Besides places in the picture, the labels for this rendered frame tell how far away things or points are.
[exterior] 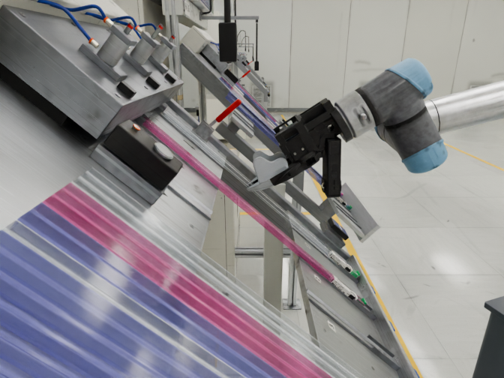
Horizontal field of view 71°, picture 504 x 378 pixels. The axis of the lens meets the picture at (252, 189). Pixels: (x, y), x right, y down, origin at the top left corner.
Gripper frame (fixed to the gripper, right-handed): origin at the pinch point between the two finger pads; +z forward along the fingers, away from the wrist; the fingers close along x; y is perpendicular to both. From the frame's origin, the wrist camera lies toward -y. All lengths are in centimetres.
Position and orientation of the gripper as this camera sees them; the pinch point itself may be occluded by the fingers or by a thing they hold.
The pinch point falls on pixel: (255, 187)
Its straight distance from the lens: 68.3
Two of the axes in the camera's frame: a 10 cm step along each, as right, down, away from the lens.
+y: -5.4, -7.9, -2.9
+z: -8.4, 5.1, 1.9
